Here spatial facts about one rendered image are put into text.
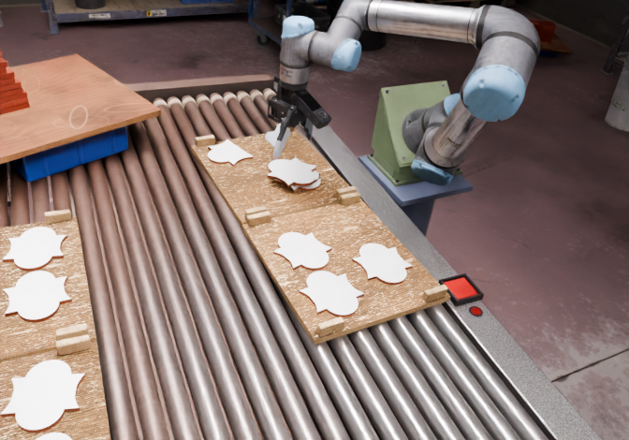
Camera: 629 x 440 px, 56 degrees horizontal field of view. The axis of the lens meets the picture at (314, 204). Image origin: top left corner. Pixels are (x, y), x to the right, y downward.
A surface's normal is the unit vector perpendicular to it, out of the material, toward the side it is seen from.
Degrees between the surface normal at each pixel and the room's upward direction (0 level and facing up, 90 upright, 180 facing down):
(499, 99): 115
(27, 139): 0
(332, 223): 0
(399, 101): 45
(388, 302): 0
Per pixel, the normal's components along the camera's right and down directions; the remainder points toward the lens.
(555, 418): 0.09, -0.81
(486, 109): -0.38, 0.81
